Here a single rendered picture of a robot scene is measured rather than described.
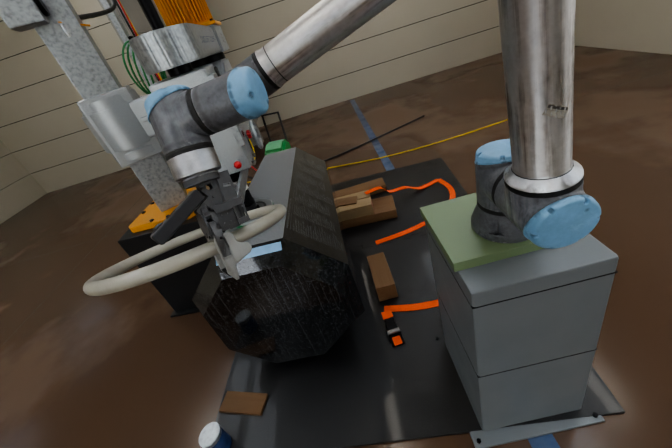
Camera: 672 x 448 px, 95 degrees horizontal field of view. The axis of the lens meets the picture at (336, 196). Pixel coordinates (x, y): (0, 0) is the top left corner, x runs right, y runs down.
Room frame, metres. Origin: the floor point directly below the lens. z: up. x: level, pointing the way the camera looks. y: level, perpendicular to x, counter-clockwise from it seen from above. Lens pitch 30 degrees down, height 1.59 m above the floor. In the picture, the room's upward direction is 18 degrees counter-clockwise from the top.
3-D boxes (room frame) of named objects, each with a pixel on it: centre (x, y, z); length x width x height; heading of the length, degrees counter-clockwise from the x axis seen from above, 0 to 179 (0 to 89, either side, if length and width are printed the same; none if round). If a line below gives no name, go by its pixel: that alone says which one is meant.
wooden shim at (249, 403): (0.97, 0.80, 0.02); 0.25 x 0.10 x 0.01; 70
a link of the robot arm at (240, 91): (0.63, 0.13, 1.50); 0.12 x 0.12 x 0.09; 84
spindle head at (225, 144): (1.44, 0.42, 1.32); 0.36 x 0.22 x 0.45; 3
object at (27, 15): (1.92, 1.14, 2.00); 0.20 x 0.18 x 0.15; 81
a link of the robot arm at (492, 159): (0.72, -0.48, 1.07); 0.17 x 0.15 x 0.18; 174
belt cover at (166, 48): (1.71, 0.44, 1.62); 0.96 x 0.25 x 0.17; 3
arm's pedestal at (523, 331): (0.73, -0.48, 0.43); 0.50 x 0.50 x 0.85; 86
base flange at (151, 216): (2.07, 1.10, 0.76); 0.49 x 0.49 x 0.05; 81
